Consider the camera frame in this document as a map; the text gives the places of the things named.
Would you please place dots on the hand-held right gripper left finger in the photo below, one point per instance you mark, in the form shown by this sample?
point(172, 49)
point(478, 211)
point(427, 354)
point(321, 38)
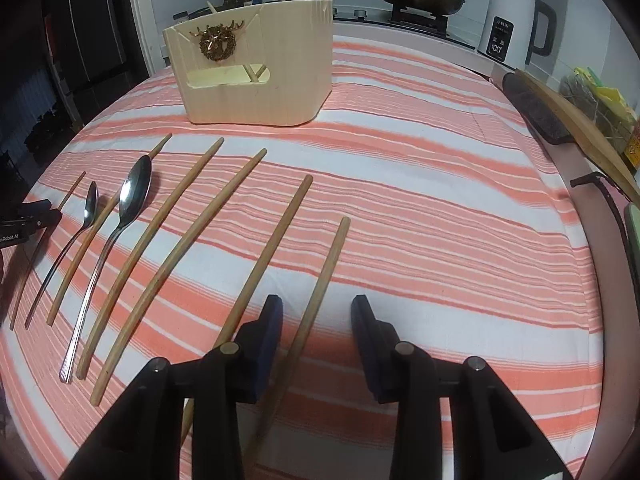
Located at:
point(267, 345)

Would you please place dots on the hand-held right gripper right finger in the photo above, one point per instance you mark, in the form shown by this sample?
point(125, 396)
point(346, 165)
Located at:
point(370, 355)

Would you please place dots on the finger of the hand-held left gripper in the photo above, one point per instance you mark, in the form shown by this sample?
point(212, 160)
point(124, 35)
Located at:
point(40, 215)

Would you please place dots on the thin wooden chopstick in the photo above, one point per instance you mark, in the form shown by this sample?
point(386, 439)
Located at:
point(77, 185)

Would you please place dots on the small steel spoon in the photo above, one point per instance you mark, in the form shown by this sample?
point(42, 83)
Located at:
point(91, 205)

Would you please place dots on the large steel spoon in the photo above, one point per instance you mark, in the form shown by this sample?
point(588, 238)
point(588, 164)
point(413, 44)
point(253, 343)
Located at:
point(137, 185)

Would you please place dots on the cream ribbed utensil holder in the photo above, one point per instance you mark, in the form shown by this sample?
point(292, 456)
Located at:
point(290, 70)

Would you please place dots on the orange white striped tablecloth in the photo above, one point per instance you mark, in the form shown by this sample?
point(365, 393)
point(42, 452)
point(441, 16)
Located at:
point(425, 185)

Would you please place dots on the dark refrigerator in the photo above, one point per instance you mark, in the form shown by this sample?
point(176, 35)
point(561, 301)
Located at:
point(85, 20)

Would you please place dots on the white jar with black lid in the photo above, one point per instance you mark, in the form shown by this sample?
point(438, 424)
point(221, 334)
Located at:
point(181, 16)

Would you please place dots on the gold deer wreath ornament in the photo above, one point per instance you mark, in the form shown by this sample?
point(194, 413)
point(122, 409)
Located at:
point(216, 42)

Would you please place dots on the pale green container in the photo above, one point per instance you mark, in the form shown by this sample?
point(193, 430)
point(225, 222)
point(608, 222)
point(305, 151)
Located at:
point(634, 232)

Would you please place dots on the black flat tray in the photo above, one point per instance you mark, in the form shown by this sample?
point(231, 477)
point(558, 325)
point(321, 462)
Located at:
point(537, 110)

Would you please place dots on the yellow packet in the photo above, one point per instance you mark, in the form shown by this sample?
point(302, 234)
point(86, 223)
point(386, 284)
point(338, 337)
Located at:
point(634, 147)

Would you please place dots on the black gas stove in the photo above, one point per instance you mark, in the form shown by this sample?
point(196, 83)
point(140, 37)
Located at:
point(370, 17)

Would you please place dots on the clear bag of packets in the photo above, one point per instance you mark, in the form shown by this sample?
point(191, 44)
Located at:
point(600, 100)

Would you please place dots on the white electric kettle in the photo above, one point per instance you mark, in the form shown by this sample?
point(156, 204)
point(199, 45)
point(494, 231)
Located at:
point(505, 25)

